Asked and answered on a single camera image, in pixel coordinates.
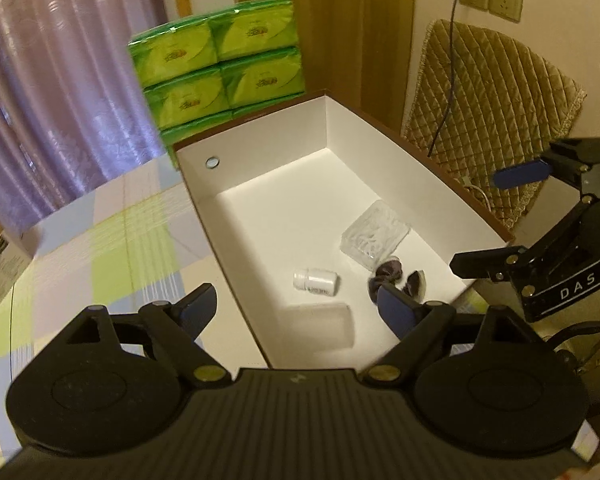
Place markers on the dark hair scrunchie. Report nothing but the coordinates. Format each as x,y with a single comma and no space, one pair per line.
390,272

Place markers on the quilted tan cushion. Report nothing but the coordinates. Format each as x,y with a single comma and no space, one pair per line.
485,101

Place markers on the brown white storage box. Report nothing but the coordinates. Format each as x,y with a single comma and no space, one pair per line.
275,190

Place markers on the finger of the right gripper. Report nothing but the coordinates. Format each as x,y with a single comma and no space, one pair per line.
503,263
523,174

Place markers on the plaid tablecloth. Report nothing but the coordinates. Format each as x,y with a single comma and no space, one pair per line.
134,240

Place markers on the purple curtain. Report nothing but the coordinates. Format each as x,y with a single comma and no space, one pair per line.
72,113

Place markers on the white pill bottle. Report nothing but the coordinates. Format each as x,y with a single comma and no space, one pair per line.
316,281

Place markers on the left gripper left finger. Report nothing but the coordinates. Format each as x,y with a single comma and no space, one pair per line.
175,328

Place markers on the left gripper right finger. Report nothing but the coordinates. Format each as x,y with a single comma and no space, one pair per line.
419,328

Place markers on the clear floss pick box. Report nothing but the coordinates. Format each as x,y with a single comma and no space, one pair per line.
374,235

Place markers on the green tissue pack bundle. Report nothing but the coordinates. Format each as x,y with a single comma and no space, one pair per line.
205,70

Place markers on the brown wooden door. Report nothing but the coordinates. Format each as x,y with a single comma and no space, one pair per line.
359,51

